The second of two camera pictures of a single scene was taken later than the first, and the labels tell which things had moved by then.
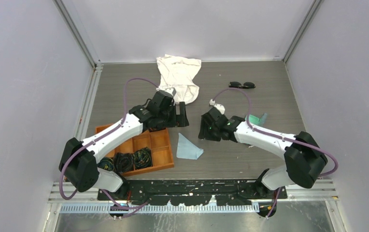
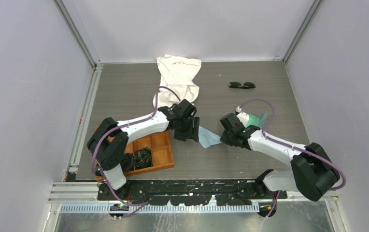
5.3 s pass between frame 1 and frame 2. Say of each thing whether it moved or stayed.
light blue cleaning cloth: moved
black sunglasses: stayed
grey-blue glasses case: stayed
